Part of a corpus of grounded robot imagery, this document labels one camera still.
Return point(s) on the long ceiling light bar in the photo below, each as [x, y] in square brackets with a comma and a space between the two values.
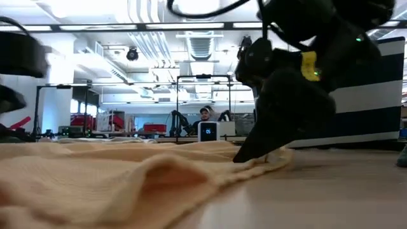
[127, 26]

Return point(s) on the red toolbox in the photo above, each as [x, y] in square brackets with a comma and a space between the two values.
[154, 128]

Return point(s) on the red cabinet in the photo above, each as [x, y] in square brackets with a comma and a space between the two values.
[82, 121]

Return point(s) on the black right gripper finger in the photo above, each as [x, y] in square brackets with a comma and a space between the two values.
[292, 111]

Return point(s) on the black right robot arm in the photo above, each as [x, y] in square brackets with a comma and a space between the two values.
[334, 12]

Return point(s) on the blue box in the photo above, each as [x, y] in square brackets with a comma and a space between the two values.
[403, 133]

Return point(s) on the black ceiling spotlight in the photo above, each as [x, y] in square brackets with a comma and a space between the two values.
[132, 54]
[245, 41]

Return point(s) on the person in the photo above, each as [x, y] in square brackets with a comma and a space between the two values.
[203, 116]

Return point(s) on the navy white striped fabric bin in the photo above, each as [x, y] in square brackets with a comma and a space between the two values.
[365, 101]

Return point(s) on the background wooden workbench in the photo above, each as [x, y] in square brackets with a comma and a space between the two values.
[127, 135]

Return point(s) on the yellow tape tag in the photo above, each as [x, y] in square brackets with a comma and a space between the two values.
[310, 65]

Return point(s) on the white device with blue display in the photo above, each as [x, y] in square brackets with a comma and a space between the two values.
[209, 131]

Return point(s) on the orange towel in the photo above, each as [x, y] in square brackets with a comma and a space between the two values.
[95, 178]

